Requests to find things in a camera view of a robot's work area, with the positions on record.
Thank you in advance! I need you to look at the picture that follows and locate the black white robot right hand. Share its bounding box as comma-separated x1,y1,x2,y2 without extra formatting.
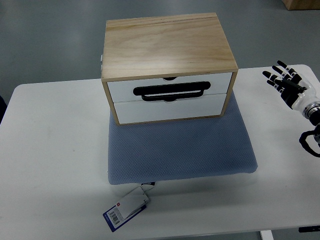
262,60,320,116

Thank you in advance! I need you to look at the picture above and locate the black drawer handle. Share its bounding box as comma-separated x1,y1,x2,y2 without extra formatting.
133,81,211,102

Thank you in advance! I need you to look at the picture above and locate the white top drawer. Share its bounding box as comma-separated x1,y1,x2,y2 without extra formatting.
107,72,232,103

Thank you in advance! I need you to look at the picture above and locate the white drawer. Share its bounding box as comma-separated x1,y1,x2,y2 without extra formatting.
114,93,226,124
107,72,232,103

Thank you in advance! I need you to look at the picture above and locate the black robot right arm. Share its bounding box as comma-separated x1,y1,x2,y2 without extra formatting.
302,101,320,126

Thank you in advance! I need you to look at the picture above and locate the wooden drawer cabinet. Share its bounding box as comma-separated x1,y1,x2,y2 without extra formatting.
101,13,238,125

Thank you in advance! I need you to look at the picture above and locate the white bottom drawer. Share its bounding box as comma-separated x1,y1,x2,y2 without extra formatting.
114,93,226,124

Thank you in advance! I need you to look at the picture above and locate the cardboard box corner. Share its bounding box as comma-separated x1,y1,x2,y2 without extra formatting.
282,0,320,11

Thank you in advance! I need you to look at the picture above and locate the blue mesh cushion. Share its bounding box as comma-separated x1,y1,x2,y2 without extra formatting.
108,95,258,185

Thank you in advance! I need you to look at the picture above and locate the black table control panel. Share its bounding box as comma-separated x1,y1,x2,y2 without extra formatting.
298,225,320,233

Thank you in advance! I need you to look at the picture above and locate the white table leg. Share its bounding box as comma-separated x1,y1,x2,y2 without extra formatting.
259,230,274,240

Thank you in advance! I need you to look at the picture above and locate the white and blue price tag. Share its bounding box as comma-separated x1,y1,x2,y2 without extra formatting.
103,186,150,233

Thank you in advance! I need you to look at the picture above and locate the white side latch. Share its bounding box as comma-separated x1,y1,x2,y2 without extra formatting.
100,54,103,73

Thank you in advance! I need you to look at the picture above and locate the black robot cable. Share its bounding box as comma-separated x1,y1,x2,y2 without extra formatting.
298,129,320,158

